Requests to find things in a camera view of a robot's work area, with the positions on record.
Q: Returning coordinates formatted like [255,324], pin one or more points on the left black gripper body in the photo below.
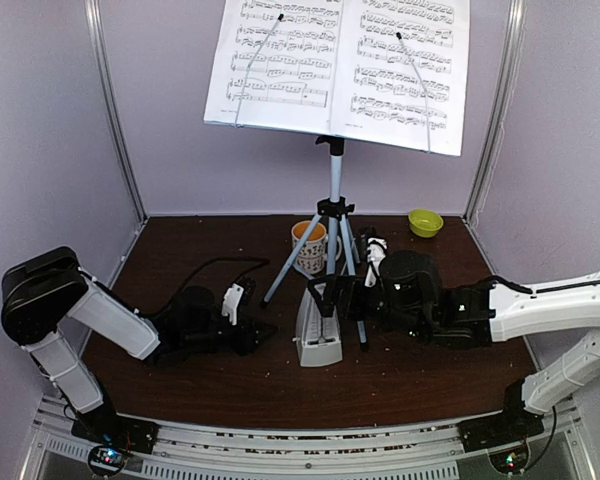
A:
[241,345]

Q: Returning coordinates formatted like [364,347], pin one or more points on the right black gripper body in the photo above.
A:
[353,310]

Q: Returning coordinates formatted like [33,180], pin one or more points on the white metronome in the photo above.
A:
[317,338]

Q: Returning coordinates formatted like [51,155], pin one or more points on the sheet music page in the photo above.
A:
[275,65]
[401,74]

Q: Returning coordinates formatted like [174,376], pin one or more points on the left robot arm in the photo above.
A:
[42,293]

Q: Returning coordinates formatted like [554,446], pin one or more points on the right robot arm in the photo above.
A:
[403,289]

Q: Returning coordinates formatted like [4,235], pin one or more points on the yellow patterned mug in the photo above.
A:
[313,256]

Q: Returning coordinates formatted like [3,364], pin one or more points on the white tripod stand pole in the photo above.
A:
[343,256]

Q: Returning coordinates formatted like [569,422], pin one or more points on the green bowl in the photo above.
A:
[425,223]

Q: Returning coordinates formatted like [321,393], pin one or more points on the white perforated music stand desk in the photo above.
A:
[330,132]

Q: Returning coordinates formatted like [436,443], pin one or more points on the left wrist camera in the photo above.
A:
[237,295]

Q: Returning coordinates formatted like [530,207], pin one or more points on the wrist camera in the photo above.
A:
[237,295]
[374,249]

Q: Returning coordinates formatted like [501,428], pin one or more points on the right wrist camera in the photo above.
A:
[374,249]

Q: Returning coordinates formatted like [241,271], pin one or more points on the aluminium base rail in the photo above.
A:
[431,450]

